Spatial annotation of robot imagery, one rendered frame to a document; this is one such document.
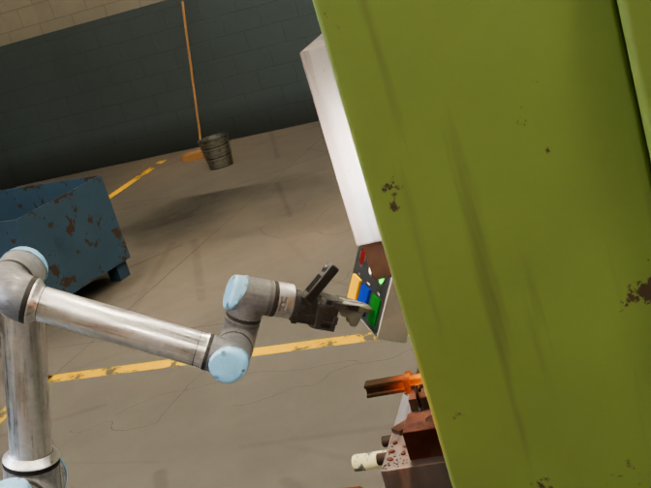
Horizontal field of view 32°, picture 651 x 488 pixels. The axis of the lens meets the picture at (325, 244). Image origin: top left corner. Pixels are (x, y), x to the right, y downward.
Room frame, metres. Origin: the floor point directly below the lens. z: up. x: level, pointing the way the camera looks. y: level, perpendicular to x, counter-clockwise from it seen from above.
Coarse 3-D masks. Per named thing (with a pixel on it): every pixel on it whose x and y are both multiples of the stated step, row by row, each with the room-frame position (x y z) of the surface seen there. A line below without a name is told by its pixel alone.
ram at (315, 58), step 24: (312, 48) 2.15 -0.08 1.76; (312, 72) 2.15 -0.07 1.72; (312, 96) 2.16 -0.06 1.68; (336, 96) 2.14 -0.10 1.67; (336, 120) 2.15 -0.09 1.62; (336, 144) 2.15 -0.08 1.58; (336, 168) 2.16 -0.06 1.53; (360, 168) 2.14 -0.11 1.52; (360, 192) 2.15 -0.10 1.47; (360, 216) 2.15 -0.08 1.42; (360, 240) 2.15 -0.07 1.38
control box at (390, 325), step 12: (360, 252) 2.97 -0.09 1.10; (360, 264) 2.95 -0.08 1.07; (360, 276) 2.93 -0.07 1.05; (372, 288) 2.81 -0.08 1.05; (384, 288) 2.72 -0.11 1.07; (384, 300) 2.69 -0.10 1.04; (396, 300) 2.68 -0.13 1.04; (384, 312) 2.68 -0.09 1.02; (396, 312) 2.68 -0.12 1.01; (384, 324) 2.68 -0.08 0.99; (396, 324) 2.68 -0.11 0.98; (384, 336) 2.68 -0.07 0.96; (396, 336) 2.68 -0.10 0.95
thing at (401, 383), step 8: (392, 376) 2.30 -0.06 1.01; (400, 376) 2.29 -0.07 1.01; (408, 376) 2.27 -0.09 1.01; (416, 376) 2.28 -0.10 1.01; (368, 384) 2.30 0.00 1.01; (376, 384) 2.29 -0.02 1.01; (384, 384) 2.28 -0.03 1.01; (392, 384) 2.28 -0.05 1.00; (400, 384) 2.28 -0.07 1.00; (408, 384) 2.26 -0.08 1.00; (368, 392) 2.30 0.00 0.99; (376, 392) 2.30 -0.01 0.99; (384, 392) 2.28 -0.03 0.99; (392, 392) 2.28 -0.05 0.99; (400, 392) 2.27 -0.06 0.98; (408, 392) 2.26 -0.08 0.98
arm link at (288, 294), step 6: (282, 282) 2.72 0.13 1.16; (282, 288) 2.69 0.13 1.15; (288, 288) 2.70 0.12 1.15; (294, 288) 2.70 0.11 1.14; (282, 294) 2.68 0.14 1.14; (288, 294) 2.68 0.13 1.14; (294, 294) 2.68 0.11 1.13; (282, 300) 2.67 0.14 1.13; (288, 300) 2.67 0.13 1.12; (294, 300) 2.68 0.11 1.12; (282, 306) 2.66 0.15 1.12; (288, 306) 2.67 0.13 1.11; (276, 312) 2.67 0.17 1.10; (282, 312) 2.67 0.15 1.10; (288, 312) 2.67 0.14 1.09; (282, 318) 2.70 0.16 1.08; (288, 318) 2.69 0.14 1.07
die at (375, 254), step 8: (368, 248) 2.20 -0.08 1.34; (376, 248) 2.20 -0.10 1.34; (368, 256) 2.20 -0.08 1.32; (376, 256) 2.20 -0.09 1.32; (384, 256) 2.20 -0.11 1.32; (368, 264) 2.21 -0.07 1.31; (376, 264) 2.20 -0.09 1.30; (384, 264) 2.20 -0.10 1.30; (376, 272) 2.20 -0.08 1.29; (384, 272) 2.20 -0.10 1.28
